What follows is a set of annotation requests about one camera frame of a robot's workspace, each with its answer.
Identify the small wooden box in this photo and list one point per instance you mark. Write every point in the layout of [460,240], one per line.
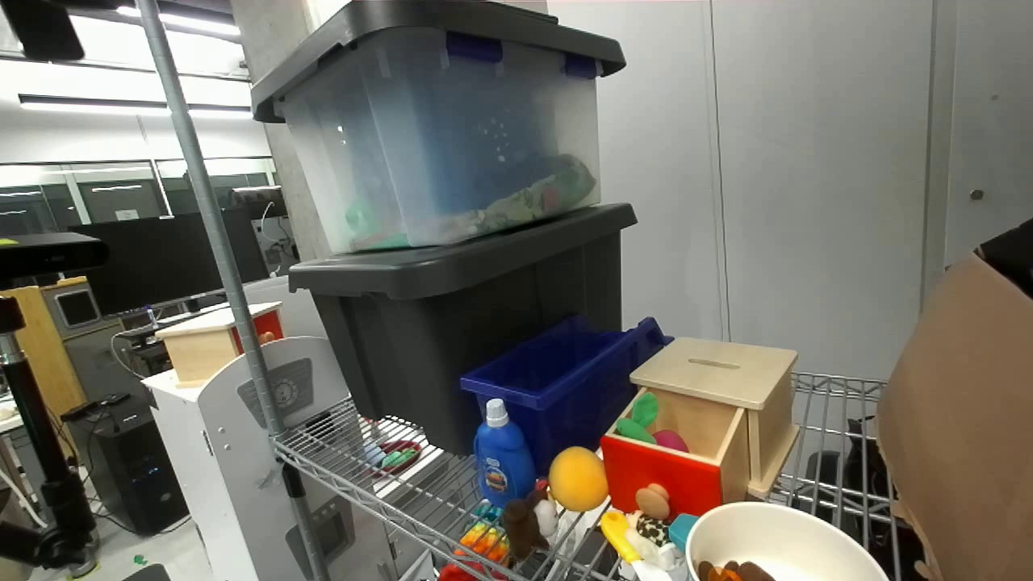
[206,349]

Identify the blue plastic bin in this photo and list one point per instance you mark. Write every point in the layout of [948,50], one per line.
[561,400]

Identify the teal block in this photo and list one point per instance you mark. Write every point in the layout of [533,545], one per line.
[681,532]

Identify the white spotted toy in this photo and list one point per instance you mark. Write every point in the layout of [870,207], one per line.
[654,532]

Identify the brown plush toy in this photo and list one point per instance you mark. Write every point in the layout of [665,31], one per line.
[732,572]

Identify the packet with coloured items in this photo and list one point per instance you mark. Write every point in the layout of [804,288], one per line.
[395,452]

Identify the green toy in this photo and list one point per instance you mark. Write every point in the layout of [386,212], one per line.
[639,421]

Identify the clear storage bin dark lid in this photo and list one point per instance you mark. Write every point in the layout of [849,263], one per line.
[432,141]

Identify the wooden box with red drawer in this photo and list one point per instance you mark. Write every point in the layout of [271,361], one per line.
[713,373]

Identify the rainbow coloured toy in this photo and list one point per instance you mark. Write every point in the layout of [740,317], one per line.
[485,539]

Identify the light wooden cabinet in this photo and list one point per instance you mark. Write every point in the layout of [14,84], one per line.
[43,343]

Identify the white cabinet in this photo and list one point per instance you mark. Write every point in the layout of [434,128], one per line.
[227,473]

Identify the small dark brown toy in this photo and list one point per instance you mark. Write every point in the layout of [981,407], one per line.
[524,532]

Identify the white pot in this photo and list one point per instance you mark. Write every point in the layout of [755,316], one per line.
[785,535]

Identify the yellow ball toy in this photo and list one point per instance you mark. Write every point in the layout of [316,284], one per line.
[578,479]

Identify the dark grey storage tote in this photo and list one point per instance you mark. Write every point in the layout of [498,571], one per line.
[452,324]

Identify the yellow plastic toy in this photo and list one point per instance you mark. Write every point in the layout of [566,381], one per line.
[619,535]

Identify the black stand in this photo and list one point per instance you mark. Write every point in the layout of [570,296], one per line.
[43,261]

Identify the blue detergent bottle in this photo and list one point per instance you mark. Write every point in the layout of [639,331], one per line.
[502,462]

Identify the large cardboard box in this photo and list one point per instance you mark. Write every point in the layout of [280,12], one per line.
[957,432]

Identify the wooden peg doll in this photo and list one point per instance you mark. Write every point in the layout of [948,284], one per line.
[654,502]

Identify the metal rack pole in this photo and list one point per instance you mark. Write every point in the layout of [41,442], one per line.
[206,181]

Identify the black overhead object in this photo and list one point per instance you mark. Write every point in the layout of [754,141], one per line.
[43,28]

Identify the pink toy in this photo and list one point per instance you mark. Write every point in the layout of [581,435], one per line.
[669,442]

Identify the black box unit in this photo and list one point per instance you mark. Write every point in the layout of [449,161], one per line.
[131,462]

